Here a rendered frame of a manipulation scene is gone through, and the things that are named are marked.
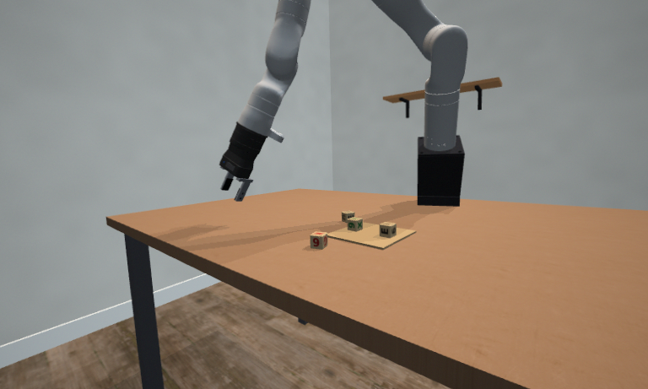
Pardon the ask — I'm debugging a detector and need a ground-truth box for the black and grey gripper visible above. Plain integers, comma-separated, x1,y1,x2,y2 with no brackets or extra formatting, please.
219,104,284,202

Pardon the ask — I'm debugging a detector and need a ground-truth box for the beige square mat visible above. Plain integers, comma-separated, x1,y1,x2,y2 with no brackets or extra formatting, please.
327,222,416,250

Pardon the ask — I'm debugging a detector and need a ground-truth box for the tan letter block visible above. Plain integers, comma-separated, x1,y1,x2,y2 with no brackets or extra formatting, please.
347,217,363,231
310,231,328,250
342,211,354,223
380,222,397,238

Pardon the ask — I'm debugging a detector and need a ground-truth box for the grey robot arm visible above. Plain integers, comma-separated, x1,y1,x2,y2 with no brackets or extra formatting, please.
247,0,468,151

